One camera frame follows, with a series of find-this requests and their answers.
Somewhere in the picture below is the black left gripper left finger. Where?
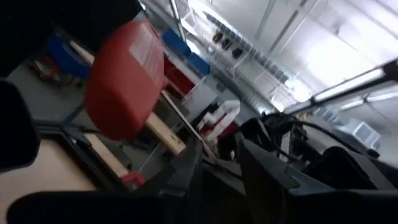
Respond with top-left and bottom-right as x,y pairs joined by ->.
6,136 -> 205,224

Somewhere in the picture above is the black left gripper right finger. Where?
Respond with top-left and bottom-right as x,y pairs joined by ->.
239,139 -> 398,224

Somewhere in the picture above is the red T-handle hex key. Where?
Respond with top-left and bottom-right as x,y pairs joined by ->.
84,20 -> 168,141

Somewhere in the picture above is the red framed square box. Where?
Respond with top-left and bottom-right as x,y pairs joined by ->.
121,172 -> 146,188

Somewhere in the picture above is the white and red machine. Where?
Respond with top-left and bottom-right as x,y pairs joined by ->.
197,99 -> 242,142

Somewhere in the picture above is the ceiling light strip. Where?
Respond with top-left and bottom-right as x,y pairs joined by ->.
312,68 -> 386,103

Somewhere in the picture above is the blue storage bin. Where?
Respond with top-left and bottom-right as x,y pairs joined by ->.
46,34 -> 91,78
161,27 -> 192,58
188,52 -> 211,77

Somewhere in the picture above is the red storage bin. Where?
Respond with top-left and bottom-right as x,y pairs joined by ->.
163,55 -> 196,96

